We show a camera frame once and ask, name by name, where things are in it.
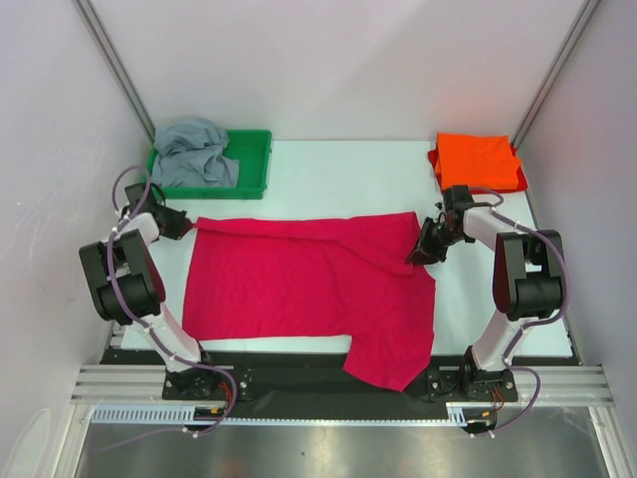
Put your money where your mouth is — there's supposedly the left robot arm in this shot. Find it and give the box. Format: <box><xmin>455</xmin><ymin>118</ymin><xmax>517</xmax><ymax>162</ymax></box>
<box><xmin>79</xmin><ymin>212</ymin><xmax>219</xmax><ymax>398</ymax></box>

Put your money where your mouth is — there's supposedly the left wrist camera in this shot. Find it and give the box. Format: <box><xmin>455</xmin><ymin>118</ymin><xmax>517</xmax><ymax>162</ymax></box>
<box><xmin>123</xmin><ymin>183</ymin><xmax>166</xmax><ymax>215</ymax></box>

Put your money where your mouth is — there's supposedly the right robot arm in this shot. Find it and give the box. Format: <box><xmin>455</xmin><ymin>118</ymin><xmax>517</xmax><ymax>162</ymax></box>
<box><xmin>406</xmin><ymin>203</ymin><xmax>569</xmax><ymax>399</ymax></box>

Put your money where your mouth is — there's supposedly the green plastic bin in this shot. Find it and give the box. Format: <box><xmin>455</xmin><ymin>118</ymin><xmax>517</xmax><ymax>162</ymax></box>
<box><xmin>161</xmin><ymin>129</ymin><xmax>273</xmax><ymax>200</ymax></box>

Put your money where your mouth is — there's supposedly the folded orange t shirt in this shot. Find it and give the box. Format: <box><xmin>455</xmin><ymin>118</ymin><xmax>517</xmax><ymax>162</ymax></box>
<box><xmin>428</xmin><ymin>132</ymin><xmax>528</xmax><ymax>193</ymax></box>

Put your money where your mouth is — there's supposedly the aluminium frame post right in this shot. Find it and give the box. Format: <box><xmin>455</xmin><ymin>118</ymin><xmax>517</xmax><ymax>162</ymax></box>
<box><xmin>512</xmin><ymin>0</ymin><xmax>602</xmax><ymax>148</ymax></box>

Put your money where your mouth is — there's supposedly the crimson red t shirt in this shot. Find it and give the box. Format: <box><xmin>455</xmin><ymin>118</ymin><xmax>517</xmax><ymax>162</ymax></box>
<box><xmin>182</xmin><ymin>212</ymin><xmax>436</xmax><ymax>391</ymax></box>

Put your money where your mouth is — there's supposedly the white slotted cable duct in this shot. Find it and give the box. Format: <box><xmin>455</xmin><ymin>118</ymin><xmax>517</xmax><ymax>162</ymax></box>
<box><xmin>92</xmin><ymin>402</ymin><xmax>496</xmax><ymax>427</ymax></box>

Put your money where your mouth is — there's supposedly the aluminium frame post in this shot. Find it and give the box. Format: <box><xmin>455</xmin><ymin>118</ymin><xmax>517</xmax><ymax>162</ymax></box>
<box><xmin>512</xmin><ymin>0</ymin><xmax>602</xmax><ymax>148</ymax></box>
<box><xmin>72</xmin><ymin>0</ymin><xmax>155</xmax><ymax>141</ymax></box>

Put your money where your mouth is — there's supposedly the crumpled grey t shirt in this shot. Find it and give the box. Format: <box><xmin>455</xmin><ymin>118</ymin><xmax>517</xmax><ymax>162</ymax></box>
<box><xmin>151</xmin><ymin>118</ymin><xmax>240</xmax><ymax>188</ymax></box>

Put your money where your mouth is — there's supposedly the aluminium frame post left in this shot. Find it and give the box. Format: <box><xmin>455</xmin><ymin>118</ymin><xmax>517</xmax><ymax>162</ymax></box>
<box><xmin>72</xmin><ymin>0</ymin><xmax>155</xmax><ymax>141</ymax></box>

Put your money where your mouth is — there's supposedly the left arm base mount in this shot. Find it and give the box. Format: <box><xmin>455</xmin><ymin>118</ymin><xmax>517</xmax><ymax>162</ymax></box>
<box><xmin>161</xmin><ymin>366</ymin><xmax>254</xmax><ymax>401</ymax></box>

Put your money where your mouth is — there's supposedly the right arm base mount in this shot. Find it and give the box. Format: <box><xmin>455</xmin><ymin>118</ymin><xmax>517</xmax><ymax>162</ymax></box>
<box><xmin>425</xmin><ymin>367</ymin><xmax>519</xmax><ymax>403</ymax></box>

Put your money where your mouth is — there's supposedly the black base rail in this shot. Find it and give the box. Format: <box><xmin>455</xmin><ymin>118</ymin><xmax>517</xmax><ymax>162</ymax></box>
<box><xmin>99</xmin><ymin>350</ymin><xmax>583</xmax><ymax>422</ymax></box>

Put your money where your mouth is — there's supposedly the aluminium front extrusion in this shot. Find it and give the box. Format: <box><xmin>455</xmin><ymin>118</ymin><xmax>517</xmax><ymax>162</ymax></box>
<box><xmin>72</xmin><ymin>364</ymin><xmax>614</xmax><ymax>407</ymax></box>

